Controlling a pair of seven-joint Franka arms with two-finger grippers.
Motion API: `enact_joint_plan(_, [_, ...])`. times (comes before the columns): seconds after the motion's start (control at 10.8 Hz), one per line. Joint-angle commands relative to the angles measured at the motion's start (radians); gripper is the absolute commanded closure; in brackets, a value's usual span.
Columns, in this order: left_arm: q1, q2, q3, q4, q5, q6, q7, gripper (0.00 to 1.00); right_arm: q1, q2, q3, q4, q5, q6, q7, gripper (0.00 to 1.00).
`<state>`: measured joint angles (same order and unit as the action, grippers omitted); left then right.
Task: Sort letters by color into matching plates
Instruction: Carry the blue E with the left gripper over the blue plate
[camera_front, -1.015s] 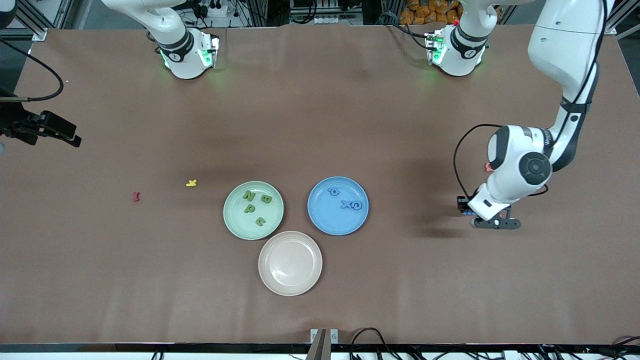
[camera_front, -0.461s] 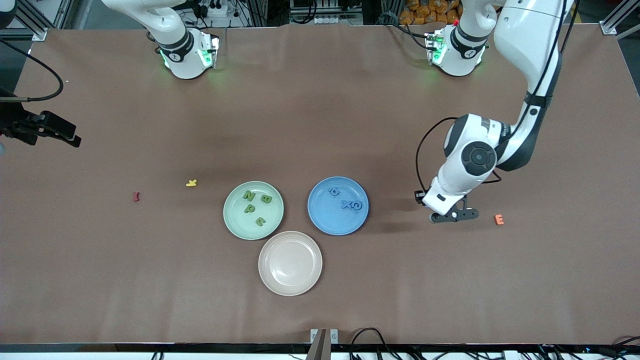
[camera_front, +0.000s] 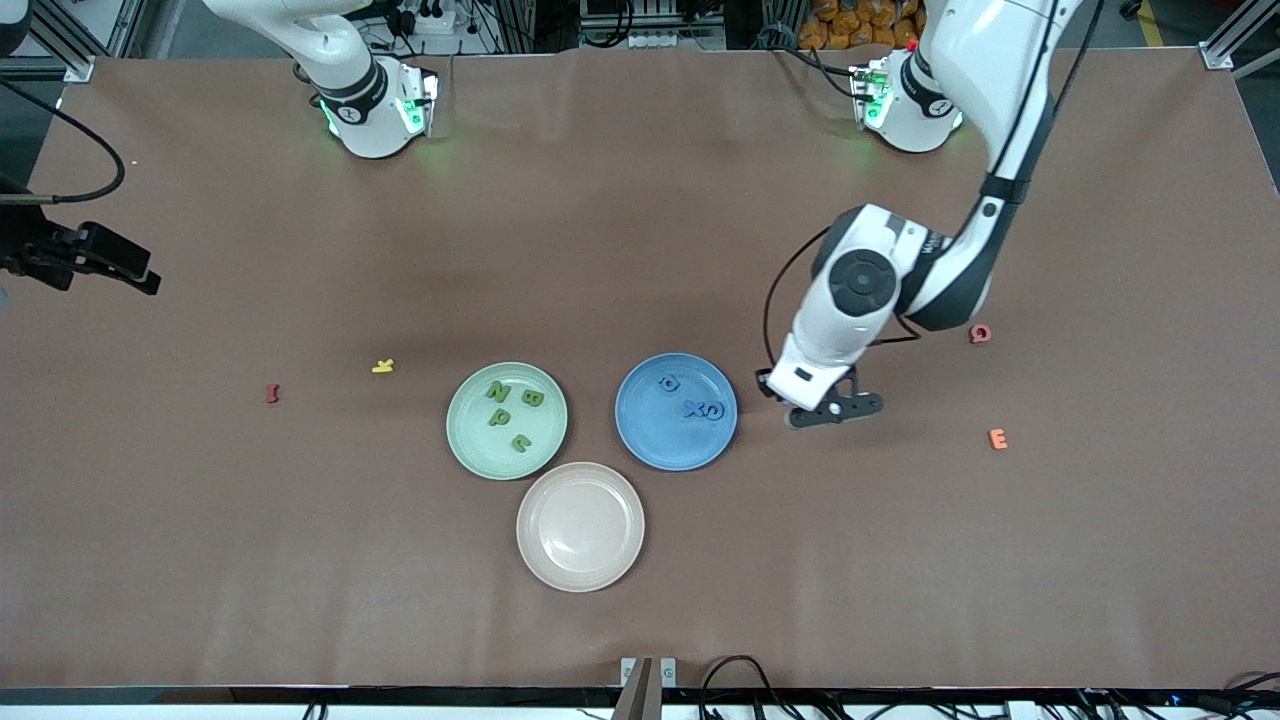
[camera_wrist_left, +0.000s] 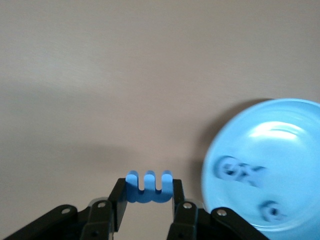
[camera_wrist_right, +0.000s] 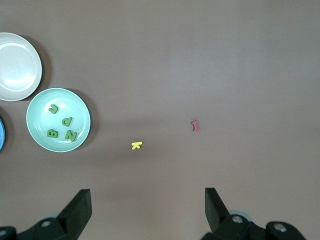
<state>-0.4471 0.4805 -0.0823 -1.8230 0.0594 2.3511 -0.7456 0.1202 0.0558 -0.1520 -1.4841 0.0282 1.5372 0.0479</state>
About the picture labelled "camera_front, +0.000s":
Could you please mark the grey metal bracket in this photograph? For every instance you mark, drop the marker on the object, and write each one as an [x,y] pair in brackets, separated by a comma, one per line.
[648,682]

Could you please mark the green letter B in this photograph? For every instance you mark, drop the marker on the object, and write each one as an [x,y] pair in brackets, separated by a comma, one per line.
[533,398]

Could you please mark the green letter N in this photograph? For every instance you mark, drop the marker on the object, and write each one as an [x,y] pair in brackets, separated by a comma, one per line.
[497,390]

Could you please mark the black table edge rail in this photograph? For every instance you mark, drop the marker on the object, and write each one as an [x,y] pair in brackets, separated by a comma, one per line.
[300,695]

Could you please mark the brown table cover sheet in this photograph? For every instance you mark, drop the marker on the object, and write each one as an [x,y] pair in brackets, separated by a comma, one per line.
[640,620]

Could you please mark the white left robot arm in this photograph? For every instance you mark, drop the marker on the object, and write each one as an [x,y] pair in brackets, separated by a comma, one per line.
[835,335]

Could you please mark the salmon red letter Q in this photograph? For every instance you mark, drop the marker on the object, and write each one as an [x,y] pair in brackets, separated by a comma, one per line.
[980,334]

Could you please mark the green plate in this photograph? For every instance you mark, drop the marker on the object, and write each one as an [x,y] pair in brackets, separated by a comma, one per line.
[480,450]

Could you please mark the blue plate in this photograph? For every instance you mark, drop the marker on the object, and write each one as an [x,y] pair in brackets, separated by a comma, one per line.
[676,445]

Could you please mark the base connector box green light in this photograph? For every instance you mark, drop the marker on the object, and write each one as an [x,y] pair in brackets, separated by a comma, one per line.
[870,95]
[415,100]

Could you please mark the pink plate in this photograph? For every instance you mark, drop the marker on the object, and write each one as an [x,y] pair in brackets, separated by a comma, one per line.
[580,527]

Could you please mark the green letter U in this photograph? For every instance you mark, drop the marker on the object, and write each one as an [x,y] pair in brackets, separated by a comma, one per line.
[521,441]

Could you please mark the green letter P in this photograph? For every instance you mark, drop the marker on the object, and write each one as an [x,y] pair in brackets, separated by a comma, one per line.
[499,416]

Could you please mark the white power strip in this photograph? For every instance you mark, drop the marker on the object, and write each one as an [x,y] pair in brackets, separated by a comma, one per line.
[655,40]

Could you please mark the aluminium frame profile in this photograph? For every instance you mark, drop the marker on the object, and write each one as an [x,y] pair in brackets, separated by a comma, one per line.
[80,68]
[1218,55]

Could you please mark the blue letter a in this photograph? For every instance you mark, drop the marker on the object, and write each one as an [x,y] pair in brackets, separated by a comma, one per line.
[668,382]

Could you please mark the orange letter E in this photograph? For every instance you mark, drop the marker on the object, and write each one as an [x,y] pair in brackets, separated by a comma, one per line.
[998,439]

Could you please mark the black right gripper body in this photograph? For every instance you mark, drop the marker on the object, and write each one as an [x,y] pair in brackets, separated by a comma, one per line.
[38,251]

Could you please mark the blue letter G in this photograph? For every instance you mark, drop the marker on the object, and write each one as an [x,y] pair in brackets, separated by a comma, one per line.
[713,410]

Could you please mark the orange snack bag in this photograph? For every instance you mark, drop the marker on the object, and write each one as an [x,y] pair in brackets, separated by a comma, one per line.
[860,25]

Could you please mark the blue letter X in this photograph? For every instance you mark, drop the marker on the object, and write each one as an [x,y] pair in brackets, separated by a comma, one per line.
[691,409]

